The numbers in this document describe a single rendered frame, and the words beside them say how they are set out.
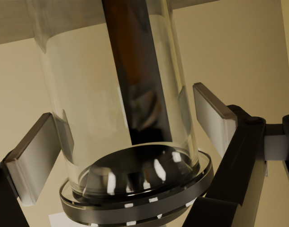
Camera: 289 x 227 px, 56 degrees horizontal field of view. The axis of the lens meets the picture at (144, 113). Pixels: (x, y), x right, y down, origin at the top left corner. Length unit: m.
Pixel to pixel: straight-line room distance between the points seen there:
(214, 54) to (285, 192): 0.45
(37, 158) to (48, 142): 0.02
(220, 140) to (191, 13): 0.64
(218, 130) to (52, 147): 0.11
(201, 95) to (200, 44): 0.59
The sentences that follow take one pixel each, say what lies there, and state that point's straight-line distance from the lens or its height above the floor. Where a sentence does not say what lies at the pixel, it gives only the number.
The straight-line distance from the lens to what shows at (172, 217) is 0.18.
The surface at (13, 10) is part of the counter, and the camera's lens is 0.53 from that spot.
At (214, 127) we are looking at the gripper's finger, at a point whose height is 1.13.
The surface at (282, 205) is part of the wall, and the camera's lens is 0.94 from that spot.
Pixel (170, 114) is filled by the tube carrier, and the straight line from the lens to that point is 0.16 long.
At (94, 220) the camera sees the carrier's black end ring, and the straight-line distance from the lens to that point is 0.16.
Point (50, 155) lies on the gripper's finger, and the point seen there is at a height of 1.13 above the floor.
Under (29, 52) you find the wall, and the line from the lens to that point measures 0.80.
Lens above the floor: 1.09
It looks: 8 degrees up
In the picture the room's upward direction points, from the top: 169 degrees clockwise
